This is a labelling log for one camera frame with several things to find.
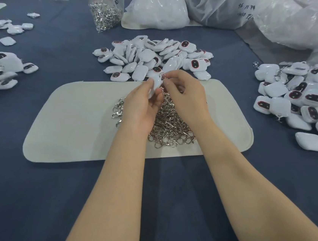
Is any round white plastic bag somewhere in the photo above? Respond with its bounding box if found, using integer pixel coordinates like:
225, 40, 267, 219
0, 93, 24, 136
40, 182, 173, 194
118, 0, 191, 35

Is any white fob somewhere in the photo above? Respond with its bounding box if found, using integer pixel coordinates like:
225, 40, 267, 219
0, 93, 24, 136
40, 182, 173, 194
144, 73, 168, 98

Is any clear bag of metal clasps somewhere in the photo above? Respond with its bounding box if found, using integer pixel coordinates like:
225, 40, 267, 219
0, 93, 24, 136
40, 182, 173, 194
88, 0, 129, 34

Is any person's left forearm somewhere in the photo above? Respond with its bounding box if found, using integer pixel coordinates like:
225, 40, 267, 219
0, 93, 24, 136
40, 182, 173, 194
37, 126, 162, 241

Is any pile of finished fobs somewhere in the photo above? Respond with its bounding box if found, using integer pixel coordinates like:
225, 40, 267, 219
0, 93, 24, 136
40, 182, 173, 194
248, 55, 318, 171

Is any person's right hand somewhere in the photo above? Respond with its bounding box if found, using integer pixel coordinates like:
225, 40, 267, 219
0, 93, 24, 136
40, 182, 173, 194
161, 67, 212, 133

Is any cream felt work mat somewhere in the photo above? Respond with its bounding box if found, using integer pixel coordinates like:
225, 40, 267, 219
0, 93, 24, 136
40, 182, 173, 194
16, 63, 256, 176

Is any person's right forearm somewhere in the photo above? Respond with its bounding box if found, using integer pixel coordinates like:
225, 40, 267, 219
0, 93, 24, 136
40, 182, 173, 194
192, 107, 318, 241

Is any crumpled clear plastic bag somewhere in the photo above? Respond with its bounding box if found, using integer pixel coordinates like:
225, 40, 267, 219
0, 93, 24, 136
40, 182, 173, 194
252, 0, 318, 71

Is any pile of metal clasps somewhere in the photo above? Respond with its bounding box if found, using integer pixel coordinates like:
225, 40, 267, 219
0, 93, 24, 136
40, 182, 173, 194
110, 89, 198, 154

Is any person's left hand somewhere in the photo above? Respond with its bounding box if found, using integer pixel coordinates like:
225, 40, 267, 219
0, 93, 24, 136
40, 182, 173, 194
115, 77, 168, 138

